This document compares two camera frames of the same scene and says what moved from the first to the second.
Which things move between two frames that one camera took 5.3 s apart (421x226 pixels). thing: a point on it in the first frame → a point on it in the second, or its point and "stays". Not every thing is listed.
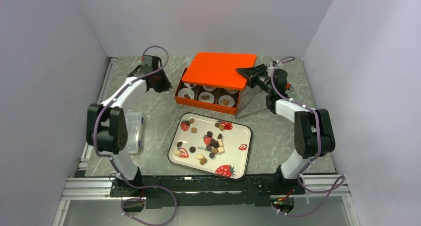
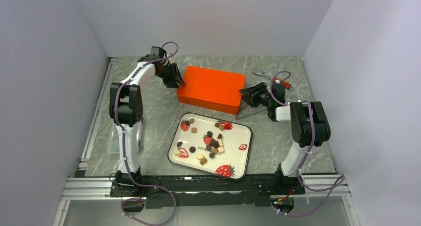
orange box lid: x=219 y=69 → x=217 y=86
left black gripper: x=165 y=84 → x=175 y=78
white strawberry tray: x=215 y=146 stays
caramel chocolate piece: x=203 y=161 stays
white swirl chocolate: x=199 y=156 stays
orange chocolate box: x=218 y=92 stays
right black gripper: x=257 y=70 → x=248 y=96
